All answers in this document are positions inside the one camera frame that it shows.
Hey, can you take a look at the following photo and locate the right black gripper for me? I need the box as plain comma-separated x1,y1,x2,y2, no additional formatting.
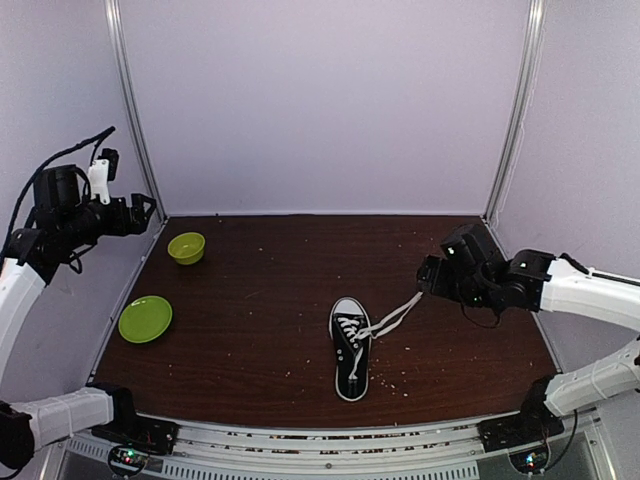
415,256,495,310

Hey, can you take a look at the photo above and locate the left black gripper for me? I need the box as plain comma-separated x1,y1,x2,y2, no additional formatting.
60,192,156,248

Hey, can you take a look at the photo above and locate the black white canvas sneaker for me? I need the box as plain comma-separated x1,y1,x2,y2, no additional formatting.
328,292,423,402

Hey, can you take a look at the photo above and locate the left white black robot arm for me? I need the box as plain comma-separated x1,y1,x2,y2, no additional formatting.
1,193,156,474

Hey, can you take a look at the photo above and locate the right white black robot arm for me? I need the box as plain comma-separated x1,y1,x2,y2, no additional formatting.
417,250,639,442

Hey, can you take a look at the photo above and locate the green plastic bowl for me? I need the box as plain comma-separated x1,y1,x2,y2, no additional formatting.
167,232,206,266

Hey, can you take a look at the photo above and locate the green plastic plate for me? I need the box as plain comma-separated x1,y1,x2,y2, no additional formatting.
118,295,173,344

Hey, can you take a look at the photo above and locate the right round led controller board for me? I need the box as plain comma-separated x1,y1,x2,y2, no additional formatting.
509,447,550,476

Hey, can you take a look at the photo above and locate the round led controller board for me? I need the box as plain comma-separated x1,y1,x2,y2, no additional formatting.
509,447,550,476
107,445,150,478

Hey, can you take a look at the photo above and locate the left round led controller board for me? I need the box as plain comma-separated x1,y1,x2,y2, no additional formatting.
107,445,150,478

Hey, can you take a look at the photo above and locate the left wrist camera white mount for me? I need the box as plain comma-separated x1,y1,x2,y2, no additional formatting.
87,148,119,205

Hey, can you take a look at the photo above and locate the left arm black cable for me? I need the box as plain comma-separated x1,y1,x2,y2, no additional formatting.
2,125,116,276

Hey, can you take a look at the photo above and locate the left aluminium frame post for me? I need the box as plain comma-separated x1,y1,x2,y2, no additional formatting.
104,0,168,223

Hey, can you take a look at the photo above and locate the aluminium frame post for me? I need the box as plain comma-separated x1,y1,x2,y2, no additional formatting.
104,0,168,223
484,0,547,226

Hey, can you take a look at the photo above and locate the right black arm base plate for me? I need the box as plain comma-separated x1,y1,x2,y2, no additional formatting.
477,415,564,453

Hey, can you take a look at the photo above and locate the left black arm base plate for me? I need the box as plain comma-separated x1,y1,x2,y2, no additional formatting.
91,416,179,456

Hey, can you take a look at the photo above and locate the aluminium front rail frame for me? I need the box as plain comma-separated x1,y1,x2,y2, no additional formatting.
39,394,616,480

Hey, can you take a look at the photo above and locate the right aluminium frame post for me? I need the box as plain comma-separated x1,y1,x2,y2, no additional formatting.
484,0,547,226

